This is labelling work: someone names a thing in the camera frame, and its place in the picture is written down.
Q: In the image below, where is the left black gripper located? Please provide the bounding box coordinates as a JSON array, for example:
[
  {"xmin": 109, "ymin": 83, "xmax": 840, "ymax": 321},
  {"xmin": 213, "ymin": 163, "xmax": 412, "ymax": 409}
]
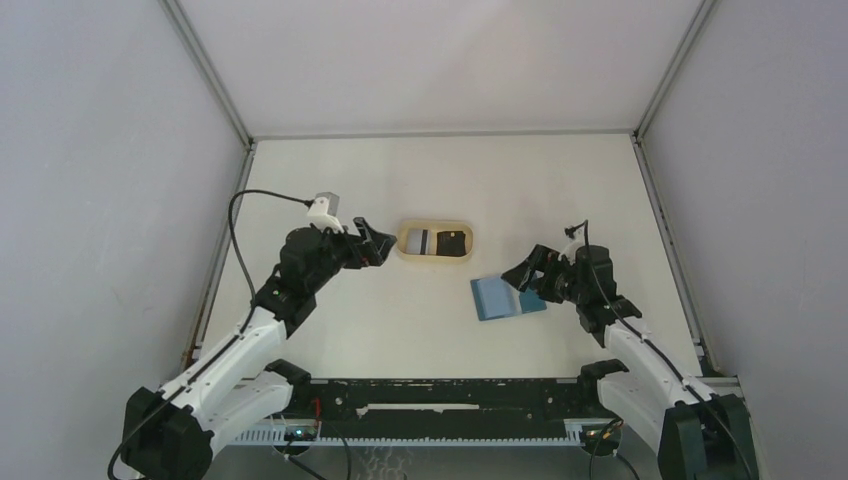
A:
[{"xmin": 307, "ymin": 217, "xmax": 394, "ymax": 293}]

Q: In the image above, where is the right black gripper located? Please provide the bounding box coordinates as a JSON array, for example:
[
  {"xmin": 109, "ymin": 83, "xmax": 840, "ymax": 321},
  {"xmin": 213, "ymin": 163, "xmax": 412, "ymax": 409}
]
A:
[{"xmin": 501, "ymin": 243, "xmax": 588, "ymax": 305}]

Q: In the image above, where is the white card with black stripe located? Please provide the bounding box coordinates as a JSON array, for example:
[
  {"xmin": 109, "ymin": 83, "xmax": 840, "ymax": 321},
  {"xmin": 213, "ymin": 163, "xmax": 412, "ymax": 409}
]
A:
[{"xmin": 405, "ymin": 228, "xmax": 437, "ymax": 256}]

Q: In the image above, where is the blue card holder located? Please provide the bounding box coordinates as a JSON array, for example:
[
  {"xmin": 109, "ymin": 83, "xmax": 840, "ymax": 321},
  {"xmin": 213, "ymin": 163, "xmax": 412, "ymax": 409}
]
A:
[{"xmin": 470, "ymin": 276, "xmax": 547, "ymax": 322}]

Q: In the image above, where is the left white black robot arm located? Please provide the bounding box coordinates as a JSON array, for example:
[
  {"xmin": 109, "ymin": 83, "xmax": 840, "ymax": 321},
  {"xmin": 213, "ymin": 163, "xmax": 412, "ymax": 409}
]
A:
[{"xmin": 107, "ymin": 217, "xmax": 397, "ymax": 479}]

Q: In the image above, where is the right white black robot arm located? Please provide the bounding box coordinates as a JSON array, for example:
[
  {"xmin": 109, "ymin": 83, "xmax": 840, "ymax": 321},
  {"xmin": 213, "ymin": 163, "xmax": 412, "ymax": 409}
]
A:
[{"xmin": 501, "ymin": 244, "xmax": 760, "ymax": 479}]

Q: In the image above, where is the black card in tray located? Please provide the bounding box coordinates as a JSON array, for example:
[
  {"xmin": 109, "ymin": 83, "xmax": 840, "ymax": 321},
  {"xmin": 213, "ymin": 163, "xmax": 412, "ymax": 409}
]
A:
[{"xmin": 436, "ymin": 230, "xmax": 467, "ymax": 258}]

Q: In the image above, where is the beige oval tray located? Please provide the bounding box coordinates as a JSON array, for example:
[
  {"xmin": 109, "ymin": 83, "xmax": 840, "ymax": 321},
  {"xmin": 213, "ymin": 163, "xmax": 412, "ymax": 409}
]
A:
[{"xmin": 396, "ymin": 219, "xmax": 474, "ymax": 265}]

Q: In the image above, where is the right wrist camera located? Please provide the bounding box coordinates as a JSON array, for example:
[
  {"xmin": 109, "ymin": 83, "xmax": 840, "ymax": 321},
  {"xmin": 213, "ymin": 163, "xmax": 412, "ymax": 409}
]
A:
[{"xmin": 561, "ymin": 239, "xmax": 584, "ymax": 263}]

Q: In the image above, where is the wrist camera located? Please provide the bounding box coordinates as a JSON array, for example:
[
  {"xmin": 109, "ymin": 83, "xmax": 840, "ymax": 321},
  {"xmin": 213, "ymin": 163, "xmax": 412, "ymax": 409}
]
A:
[
  {"xmin": 306, "ymin": 192, "xmax": 344, "ymax": 233},
  {"xmin": 561, "ymin": 239, "xmax": 584, "ymax": 263}
]

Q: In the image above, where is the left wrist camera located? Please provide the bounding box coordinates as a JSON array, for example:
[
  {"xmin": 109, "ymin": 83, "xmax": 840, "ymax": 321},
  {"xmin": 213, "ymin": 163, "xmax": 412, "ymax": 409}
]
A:
[{"xmin": 306, "ymin": 192, "xmax": 344, "ymax": 233}]

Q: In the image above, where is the left black cable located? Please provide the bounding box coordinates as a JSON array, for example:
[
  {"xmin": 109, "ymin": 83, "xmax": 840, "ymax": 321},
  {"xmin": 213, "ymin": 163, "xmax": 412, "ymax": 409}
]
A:
[{"xmin": 227, "ymin": 189, "xmax": 316, "ymax": 313}]

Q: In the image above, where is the black cable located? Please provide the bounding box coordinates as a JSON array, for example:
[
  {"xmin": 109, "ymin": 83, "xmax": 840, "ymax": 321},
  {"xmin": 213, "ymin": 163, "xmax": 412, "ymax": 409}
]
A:
[
  {"xmin": 564, "ymin": 219, "xmax": 757, "ymax": 480},
  {"xmin": 227, "ymin": 189, "xmax": 316, "ymax": 313}
]

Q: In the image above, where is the right black cable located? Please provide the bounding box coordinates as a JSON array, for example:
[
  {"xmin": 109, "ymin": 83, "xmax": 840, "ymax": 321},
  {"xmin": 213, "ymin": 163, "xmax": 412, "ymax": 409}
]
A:
[{"xmin": 564, "ymin": 219, "xmax": 757, "ymax": 480}]

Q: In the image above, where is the black mounting base plate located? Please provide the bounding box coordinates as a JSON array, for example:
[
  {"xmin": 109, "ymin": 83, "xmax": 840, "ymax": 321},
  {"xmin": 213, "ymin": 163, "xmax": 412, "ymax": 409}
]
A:
[{"xmin": 273, "ymin": 360, "xmax": 627, "ymax": 439}]

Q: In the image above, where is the white toothed cable duct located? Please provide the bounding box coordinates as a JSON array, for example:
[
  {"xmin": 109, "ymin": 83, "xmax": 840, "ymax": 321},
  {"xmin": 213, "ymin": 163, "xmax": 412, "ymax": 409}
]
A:
[{"xmin": 229, "ymin": 423, "xmax": 584, "ymax": 447}]

